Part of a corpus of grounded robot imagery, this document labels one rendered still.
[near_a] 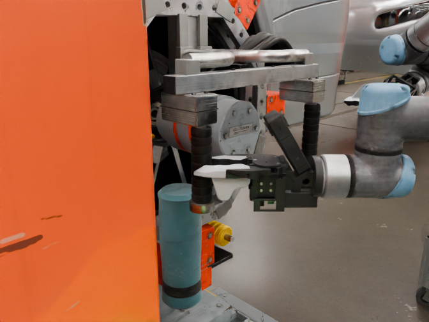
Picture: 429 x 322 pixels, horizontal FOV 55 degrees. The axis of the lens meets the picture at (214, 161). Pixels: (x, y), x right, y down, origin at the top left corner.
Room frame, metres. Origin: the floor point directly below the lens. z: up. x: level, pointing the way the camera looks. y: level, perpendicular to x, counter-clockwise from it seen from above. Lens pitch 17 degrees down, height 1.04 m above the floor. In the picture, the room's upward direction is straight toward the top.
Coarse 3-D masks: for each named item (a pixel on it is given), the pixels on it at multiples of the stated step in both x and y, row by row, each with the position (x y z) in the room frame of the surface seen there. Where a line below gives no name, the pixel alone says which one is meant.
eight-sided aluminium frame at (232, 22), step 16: (160, 0) 0.87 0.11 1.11; (176, 0) 0.90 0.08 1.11; (192, 0) 0.93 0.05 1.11; (208, 0) 0.97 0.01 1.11; (224, 0) 1.00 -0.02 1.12; (160, 16) 0.93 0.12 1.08; (192, 16) 0.94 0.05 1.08; (208, 16) 0.97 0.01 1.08; (224, 16) 1.00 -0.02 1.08; (224, 32) 1.07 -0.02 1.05; (240, 32) 1.05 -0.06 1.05; (256, 64) 1.09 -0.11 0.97; (256, 96) 1.10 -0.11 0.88; (256, 144) 1.10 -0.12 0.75; (224, 208) 1.00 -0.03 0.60
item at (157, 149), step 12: (156, 24) 1.16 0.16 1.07; (156, 36) 1.26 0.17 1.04; (216, 36) 1.11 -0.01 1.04; (168, 48) 1.27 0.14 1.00; (216, 48) 1.13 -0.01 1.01; (156, 72) 0.99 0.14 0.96; (168, 72) 1.04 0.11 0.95; (156, 84) 0.99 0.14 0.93; (156, 96) 1.04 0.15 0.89; (156, 132) 1.04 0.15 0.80; (156, 144) 0.99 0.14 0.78; (168, 144) 1.01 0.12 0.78; (156, 156) 0.99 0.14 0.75; (168, 156) 1.25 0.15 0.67; (180, 156) 1.23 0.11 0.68; (156, 168) 0.98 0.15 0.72; (168, 168) 1.20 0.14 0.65; (180, 168) 1.04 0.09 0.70; (156, 180) 1.16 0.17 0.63; (168, 180) 1.15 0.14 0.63; (180, 180) 1.04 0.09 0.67; (156, 192) 1.09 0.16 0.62; (156, 204) 1.00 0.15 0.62
